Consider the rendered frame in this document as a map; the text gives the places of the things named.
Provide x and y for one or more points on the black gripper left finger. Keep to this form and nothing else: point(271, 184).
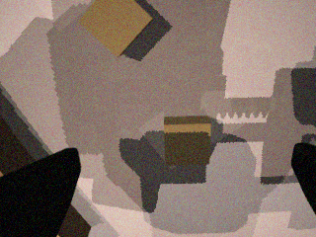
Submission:
point(35, 198)

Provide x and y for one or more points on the tan square block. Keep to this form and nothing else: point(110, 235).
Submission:
point(116, 23)
point(187, 140)

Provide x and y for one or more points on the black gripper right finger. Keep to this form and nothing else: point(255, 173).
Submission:
point(303, 163)

